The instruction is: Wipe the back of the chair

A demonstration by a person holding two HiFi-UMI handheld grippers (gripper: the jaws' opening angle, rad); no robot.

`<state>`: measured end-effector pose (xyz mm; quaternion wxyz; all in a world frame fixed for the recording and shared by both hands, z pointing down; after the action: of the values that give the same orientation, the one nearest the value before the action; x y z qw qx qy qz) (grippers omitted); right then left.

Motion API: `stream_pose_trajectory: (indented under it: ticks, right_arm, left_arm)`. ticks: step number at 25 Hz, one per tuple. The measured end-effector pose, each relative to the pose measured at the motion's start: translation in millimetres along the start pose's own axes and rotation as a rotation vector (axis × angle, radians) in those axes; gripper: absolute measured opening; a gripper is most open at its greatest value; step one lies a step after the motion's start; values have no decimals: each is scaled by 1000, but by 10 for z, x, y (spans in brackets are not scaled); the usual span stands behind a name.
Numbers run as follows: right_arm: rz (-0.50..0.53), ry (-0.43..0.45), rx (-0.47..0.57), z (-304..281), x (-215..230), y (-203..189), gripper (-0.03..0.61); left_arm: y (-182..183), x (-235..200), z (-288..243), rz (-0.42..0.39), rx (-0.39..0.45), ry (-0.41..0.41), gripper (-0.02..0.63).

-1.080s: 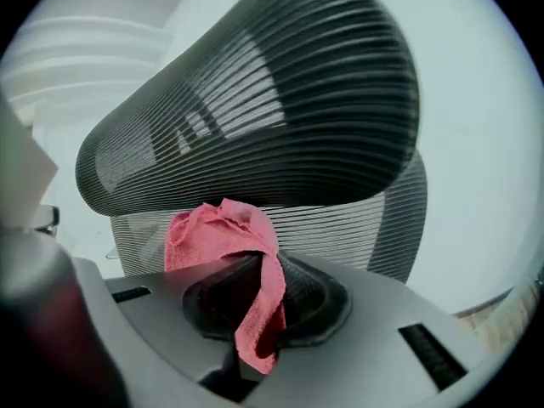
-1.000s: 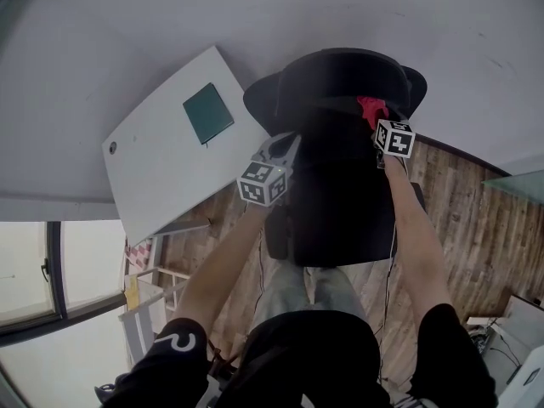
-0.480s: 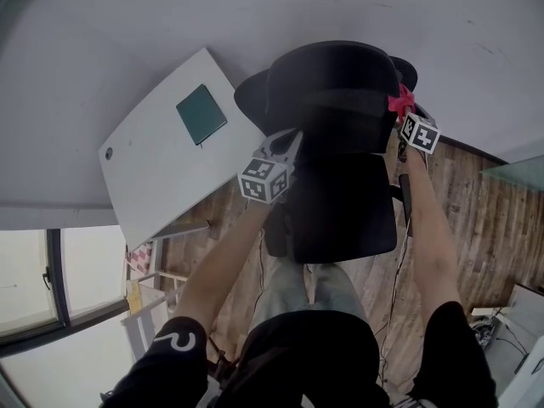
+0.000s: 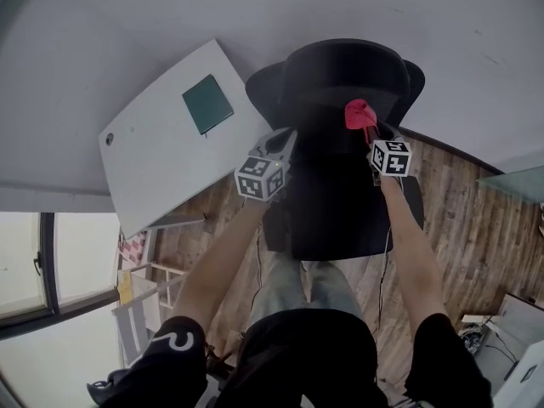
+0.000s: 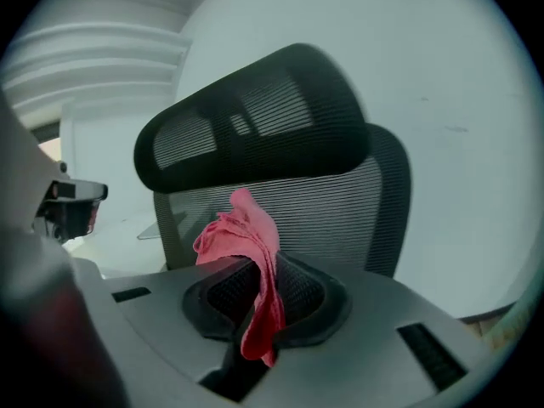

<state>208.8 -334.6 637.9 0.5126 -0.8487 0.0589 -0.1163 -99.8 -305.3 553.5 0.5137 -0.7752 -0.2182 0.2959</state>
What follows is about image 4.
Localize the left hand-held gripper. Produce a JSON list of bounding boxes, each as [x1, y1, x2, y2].
[[234, 127, 299, 206]]

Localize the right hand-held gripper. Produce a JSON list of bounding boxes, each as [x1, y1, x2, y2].
[[365, 125, 414, 187]]

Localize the red cloth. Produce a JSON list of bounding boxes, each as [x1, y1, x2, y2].
[[343, 98, 379, 145]]

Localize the black office chair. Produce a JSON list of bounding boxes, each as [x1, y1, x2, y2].
[[244, 37, 427, 264]]

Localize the person's right forearm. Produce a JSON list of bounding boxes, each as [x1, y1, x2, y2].
[[379, 175, 448, 344]]

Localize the person's left forearm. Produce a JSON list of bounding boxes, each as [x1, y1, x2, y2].
[[171, 192, 274, 340]]

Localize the pink checkered cloth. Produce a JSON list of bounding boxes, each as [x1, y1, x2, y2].
[[118, 230, 148, 268]]

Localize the dark green notebook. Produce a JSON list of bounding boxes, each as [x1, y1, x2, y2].
[[181, 73, 236, 140]]

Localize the white desk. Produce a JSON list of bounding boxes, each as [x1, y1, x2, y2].
[[98, 37, 275, 240]]

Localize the frosted glass door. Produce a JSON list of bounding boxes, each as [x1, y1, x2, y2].
[[474, 165, 544, 207]]

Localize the person's light blue jeans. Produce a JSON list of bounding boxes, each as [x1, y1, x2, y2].
[[249, 254, 363, 327]]

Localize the yellow item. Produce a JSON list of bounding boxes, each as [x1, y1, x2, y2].
[[116, 269, 134, 306]]

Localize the white metal rack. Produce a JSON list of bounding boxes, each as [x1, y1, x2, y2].
[[110, 213, 206, 367]]

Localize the black stand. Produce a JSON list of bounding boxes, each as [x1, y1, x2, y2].
[[202, 341, 240, 383]]

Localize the person's black shirt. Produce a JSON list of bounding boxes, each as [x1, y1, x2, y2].
[[98, 307, 495, 408]]

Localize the white side table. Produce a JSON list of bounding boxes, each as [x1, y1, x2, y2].
[[457, 292, 544, 408]]

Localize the dark framed window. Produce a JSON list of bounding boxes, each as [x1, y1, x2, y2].
[[0, 212, 122, 340]]

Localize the thin black cable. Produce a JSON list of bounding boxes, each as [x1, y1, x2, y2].
[[251, 222, 264, 316], [374, 226, 393, 337]]

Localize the tangle of cables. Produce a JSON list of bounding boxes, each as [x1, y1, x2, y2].
[[460, 324, 490, 353]]

